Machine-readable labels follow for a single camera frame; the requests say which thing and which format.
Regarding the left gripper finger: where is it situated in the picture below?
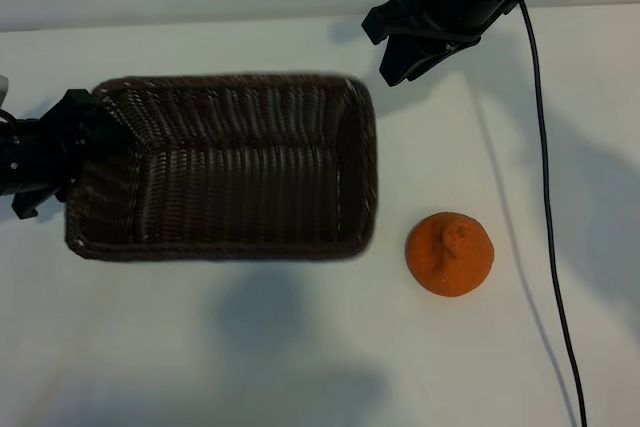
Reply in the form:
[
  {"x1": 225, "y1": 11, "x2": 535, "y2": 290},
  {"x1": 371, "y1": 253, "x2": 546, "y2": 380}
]
[{"x1": 81, "y1": 95, "x2": 135, "y2": 149}]

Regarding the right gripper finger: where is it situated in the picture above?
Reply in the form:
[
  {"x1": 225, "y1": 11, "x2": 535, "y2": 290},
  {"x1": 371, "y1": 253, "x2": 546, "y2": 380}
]
[
  {"x1": 361, "y1": 0, "x2": 482, "y2": 46},
  {"x1": 378, "y1": 35, "x2": 462, "y2": 89}
]

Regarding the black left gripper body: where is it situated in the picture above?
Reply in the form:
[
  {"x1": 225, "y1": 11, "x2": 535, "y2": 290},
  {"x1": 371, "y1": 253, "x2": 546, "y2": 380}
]
[{"x1": 0, "y1": 89, "x2": 102, "y2": 221}]

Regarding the dark brown wicker basket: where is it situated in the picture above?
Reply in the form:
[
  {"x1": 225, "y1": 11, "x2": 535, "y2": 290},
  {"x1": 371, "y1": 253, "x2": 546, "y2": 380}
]
[{"x1": 63, "y1": 72, "x2": 382, "y2": 264}]

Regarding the orange fruit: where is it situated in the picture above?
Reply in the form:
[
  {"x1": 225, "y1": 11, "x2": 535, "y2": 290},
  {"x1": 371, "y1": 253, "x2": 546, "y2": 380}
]
[{"x1": 405, "y1": 211, "x2": 496, "y2": 299}]

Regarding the long thin black cable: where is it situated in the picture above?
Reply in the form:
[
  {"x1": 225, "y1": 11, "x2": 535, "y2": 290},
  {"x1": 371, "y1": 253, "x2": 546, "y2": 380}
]
[{"x1": 514, "y1": 0, "x2": 590, "y2": 427}]

